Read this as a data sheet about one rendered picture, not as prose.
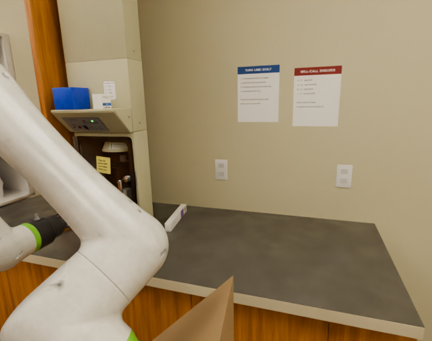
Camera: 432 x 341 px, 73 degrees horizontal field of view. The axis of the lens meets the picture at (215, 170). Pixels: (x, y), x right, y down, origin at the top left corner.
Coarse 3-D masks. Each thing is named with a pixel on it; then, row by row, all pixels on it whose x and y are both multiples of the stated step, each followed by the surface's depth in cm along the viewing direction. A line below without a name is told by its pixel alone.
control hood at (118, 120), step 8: (56, 112) 122; (64, 112) 121; (72, 112) 120; (80, 112) 118; (88, 112) 117; (96, 112) 116; (104, 112) 115; (112, 112) 114; (120, 112) 117; (128, 112) 122; (104, 120) 120; (112, 120) 119; (120, 120) 118; (128, 120) 122; (112, 128) 123; (120, 128) 122; (128, 128) 123
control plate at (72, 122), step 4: (64, 120) 126; (68, 120) 125; (72, 120) 125; (76, 120) 124; (80, 120) 123; (88, 120) 122; (96, 120) 121; (100, 120) 120; (68, 124) 128; (72, 124) 128; (76, 124) 127; (80, 124) 126; (84, 124) 126; (88, 124) 125; (92, 124) 124; (96, 124) 124; (100, 124) 123; (104, 124) 122; (72, 128) 130; (76, 128) 129; (84, 128) 128; (92, 128) 127; (96, 128) 126; (100, 128) 125; (104, 128) 125
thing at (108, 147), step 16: (80, 144) 135; (96, 144) 132; (112, 144) 129; (128, 144) 127; (96, 160) 134; (112, 160) 131; (128, 160) 128; (112, 176) 133; (128, 176) 130; (128, 192) 132
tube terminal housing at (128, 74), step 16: (80, 64) 127; (96, 64) 124; (112, 64) 122; (128, 64) 120; (80, 80) 128; (96, 80) 126; (112, 80) 123; (128, 80) 121; (128, 96) 123; (144, 112) 133; (144, 128) 134; (144, 144) 135; (144, 160) 135; (144, 176) 136; (144, 192) 137; (144, 208) 137
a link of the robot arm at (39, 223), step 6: (36, 216) 89; (30, 222) 87; (36, 222) 88; (42, 222) 89; (48, 222) 90; (36, 228) 86; (42, 228) 87; (48, 228) 89; (54, 228) 91; (42, 234) 87; (48, 234) 89; (54, 234) 91; (42, 240) 87; (48, 240) 89; (42, 246) 88
